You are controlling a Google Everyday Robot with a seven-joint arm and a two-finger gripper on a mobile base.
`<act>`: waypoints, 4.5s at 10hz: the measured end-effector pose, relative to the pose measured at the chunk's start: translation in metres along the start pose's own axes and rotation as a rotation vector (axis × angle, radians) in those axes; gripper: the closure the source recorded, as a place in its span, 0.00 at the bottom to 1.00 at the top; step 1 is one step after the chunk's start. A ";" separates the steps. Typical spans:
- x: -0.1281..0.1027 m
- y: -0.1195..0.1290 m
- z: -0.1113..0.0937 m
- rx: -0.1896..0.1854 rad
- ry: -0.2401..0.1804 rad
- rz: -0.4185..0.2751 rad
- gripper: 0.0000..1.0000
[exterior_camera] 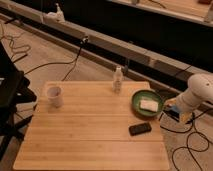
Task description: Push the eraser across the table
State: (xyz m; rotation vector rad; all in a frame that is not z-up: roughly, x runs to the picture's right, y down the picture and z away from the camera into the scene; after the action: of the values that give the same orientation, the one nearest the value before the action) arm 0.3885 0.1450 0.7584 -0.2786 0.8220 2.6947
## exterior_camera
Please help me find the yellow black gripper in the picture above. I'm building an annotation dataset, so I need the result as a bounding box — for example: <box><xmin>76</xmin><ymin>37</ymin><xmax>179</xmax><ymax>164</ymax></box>
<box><xmin>164</xmin><ymin>98</ymin><xmax>193</xmax><ymax>124</ymax></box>

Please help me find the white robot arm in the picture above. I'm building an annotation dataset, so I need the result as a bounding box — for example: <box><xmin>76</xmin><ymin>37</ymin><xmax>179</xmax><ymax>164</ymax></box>
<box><xmin>165</xmin><ymin>74</ymin><xmax>213</xmax><ymax>123</ymax></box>

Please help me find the white sponge on plate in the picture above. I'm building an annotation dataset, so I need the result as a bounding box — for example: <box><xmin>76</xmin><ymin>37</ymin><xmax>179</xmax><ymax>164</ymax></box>
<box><xmin>140</xmin><ymin>100</ymin><xmax>158</xmax><ymax>112</ymax></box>

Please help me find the green round plate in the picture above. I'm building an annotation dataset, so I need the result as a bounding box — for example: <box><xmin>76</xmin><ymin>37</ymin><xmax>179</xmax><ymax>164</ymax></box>
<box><xmin>131</xmin><ymin>90</ymin><xmax>164</xmax><ymax>117</ymax></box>

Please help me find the clear plastic bottle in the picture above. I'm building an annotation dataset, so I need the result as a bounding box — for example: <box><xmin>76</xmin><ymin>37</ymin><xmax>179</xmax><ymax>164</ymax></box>
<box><xmin>113</xmin><ymin>66</ymin><xmax>123</xmax><ymax>93</ymax></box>

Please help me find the white plastic cup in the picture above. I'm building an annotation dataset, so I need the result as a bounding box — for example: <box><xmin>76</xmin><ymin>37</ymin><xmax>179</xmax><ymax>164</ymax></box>
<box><xmin>46</xmin><ymin>86</ymin><xmax>63</xmax><ymax>108</ymax></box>

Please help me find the white object on ledge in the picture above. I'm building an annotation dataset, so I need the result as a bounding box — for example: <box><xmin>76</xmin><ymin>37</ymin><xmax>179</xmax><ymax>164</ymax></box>
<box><xmin>47</xmin><ymin>4</ymin><xmax>65</xmax><ymax>22</ymax></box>

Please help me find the black chair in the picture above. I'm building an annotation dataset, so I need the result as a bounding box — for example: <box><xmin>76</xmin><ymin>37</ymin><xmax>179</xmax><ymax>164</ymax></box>
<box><xmin>0</xmin><ymin>42</ymin><xmax>37</xmax><ymax>161</ymax></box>

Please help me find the black floor cable right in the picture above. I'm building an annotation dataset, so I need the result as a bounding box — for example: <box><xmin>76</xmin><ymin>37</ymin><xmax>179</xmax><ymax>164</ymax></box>
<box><xmin>159</xmin><ymin>108</ymin><xmax>213</xmax><ymax>171</ymax></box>

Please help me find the black floor cable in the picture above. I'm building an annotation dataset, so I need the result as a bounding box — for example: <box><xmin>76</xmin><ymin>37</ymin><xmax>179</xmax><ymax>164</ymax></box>
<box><xmin>159</xmin><ymin>108</ymin><xmax>213</xmax><ymax>171</ymax></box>
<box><xmin>0</xmin><ymin>21</ymin><xmax>90</xmax><ymax>82</ymax></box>

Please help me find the black floor cable left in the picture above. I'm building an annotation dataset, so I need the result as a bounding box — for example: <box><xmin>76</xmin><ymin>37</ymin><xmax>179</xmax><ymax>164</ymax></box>
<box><xmin>0</xmin><ymin>21</ymin><xmax>90</xmax><ymax>82</ymax></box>

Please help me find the long white ledge rail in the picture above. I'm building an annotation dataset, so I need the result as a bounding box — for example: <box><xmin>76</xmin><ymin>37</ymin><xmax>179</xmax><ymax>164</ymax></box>
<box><xmin>0</xmin><ymin>0</ymin><xmax>213</xmax><ymax>93</ymax></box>

